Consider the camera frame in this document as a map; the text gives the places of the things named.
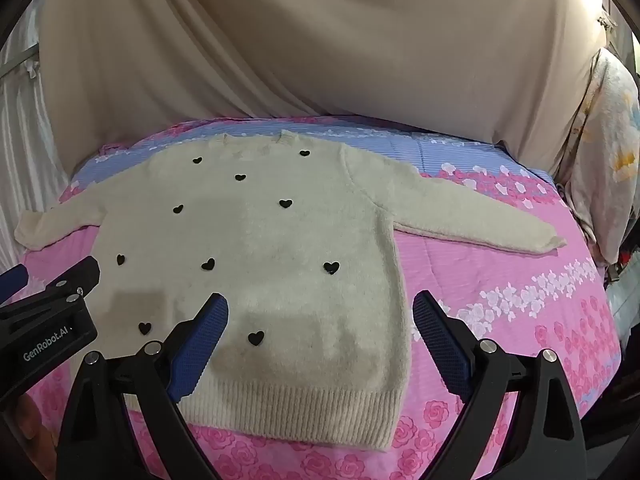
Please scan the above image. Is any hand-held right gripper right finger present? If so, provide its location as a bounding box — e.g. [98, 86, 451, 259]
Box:
[412, 290, 586, 480]

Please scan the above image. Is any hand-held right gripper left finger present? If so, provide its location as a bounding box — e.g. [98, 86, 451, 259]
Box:
[59, 293, 231, 480]

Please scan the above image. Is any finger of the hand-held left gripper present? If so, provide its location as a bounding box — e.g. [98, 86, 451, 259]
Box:
[27, 255, 102, 307]
[0, 264, 30, 307]

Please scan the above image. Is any cream sweater with black hearts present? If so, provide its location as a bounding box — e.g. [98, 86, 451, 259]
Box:
[14, 129, 569, 452]

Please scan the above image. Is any pink floral bed sheet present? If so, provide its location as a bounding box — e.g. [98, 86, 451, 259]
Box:
[20, 115, 623, 480]

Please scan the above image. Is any white curtain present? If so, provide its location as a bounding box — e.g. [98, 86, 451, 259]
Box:
[0, 0, 73, 266]

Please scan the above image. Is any white floral blanket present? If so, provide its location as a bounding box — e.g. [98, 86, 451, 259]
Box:
[562, 47, 640, 267]

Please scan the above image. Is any beige hanging cloth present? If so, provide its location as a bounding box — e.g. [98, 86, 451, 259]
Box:
[39, 0, 608, 188]

